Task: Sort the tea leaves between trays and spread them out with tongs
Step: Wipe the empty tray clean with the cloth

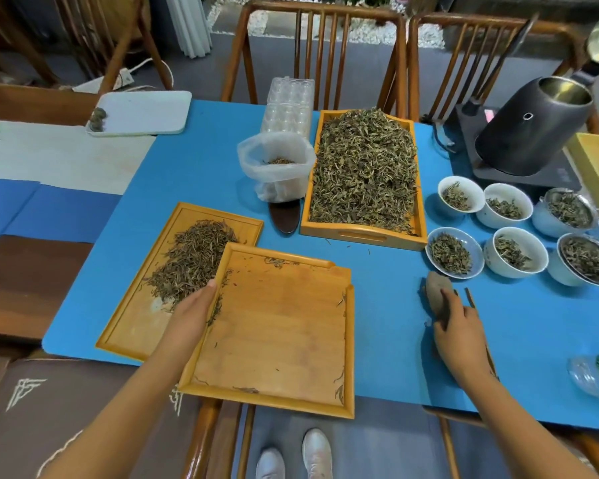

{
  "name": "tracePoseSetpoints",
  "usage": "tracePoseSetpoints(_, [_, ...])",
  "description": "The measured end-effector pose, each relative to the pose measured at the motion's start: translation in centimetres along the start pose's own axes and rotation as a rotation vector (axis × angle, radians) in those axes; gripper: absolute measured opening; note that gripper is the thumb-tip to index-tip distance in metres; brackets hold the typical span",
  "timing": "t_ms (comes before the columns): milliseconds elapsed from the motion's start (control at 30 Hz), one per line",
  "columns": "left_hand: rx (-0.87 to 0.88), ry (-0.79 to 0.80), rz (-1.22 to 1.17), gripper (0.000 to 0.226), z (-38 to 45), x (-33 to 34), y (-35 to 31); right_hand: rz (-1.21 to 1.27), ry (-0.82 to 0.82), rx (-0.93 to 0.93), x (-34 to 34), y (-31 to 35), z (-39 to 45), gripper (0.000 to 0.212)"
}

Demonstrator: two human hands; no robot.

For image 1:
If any person's right hand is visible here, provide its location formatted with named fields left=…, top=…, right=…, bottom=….
left=431, top=288, right=493, bottom=390

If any person's left hand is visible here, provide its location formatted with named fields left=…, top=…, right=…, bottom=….
left=162, top=279, right=219, bottom=358

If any brown wooden tea holder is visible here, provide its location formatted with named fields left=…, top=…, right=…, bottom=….
left=424, top=271, right=455, bottom=326

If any person's left forearm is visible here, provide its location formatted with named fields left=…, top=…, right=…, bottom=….
left=39, top=340, right=201, bottom=479

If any person's right forearm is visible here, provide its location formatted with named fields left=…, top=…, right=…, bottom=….
left=453, top=370, right=599, bottom=479

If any small pile of tea leaves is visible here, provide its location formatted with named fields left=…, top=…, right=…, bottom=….
left=144, top=220, right=239, bottom=311

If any brown wooden tea stick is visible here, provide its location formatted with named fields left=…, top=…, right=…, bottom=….
left=464, top=287, right=499, bottom=381

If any blue table mat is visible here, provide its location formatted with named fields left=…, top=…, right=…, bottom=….
left=42, top=99, right=599, bottom=433

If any flat bamboo tray with leaves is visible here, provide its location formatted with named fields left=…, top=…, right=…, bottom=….
left=95, top=202, right=265, bottom=364

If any white tea cup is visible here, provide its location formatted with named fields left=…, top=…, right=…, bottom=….
left=438, top=175, right=485, bottom=219
left=476, top=183, right=534, bottom=230
left=425, top=227, right=485, bottom=280
left=483, top=227, right=549, bottom=279

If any dark wooden tea scoop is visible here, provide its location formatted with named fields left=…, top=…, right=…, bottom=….
left=268, top=198, right=302, bottom=235

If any container lined with plastic bag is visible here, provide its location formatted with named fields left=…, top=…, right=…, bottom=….
left=237, top=131, right=317, bottom=204

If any white cup with metal strainer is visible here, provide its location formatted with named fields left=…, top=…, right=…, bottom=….
left=531, top=187, right=599, bottom=239
left=547, top=233, right=599, bottom=288

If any person's right white shoe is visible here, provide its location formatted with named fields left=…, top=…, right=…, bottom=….
left=301, top=428, right=333, bottom=479

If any person's white shoe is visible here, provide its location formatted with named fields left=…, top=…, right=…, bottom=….
left=255, top=447, right=287, bottom=479
left=301, top=428, right=333, bottom=479

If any large pile of tea leaves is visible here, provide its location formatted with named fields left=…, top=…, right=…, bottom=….
left=310, top=108, right=420, bottom=234

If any person's left white shoe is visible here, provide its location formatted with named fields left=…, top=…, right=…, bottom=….
left=255, top=447, right=287, bottom=479

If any blue cloth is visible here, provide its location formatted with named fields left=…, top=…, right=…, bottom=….
left=0, top=177, right=122, bottom=244

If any black tea stove base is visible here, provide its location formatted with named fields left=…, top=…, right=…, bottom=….
left=454, top=103, right=583, bottom=196

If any white rectangular tray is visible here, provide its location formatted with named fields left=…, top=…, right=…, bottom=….
left=85, top=90, right=193, bottom=138

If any white painted table runner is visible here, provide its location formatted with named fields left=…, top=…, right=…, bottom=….
left=0, top=119, right=156, bottom=196

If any grey cushion with white pattern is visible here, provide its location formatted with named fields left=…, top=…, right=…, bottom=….
left=0, top=358, right=201, bottom=479

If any clear plastic mould tray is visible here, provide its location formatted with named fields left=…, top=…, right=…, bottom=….
left=260, top=77, right=315, bottom=138

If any black electric kettle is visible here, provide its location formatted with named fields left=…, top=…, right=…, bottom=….
left=475, top=76, right=595, bottom=177

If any white power strip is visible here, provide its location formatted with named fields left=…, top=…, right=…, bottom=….
left=72, top=68, right=136, bottom=94

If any wooden slat-back chair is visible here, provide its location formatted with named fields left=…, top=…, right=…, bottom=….
left=221, top=0, right=408, bottom=116
left=406, top=12, right=599, bottom=136

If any white curtain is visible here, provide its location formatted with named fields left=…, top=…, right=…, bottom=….
left=165, top=0, right=213, bottom=60

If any deep wooden tray with handles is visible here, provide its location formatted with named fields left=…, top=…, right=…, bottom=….
left=299, top=109, right=429, bottom=252

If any black cable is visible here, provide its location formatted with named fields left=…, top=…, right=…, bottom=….
left=431, top=120, right=458, bottom=156

